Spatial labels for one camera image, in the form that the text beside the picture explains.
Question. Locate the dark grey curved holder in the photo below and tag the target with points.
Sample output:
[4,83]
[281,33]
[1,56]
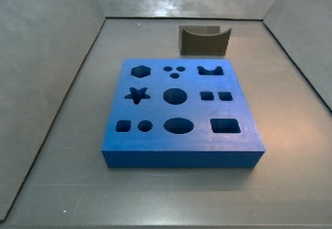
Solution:
[203,40]

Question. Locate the blue shape sorting block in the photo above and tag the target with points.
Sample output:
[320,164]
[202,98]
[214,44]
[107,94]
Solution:
[179,116]

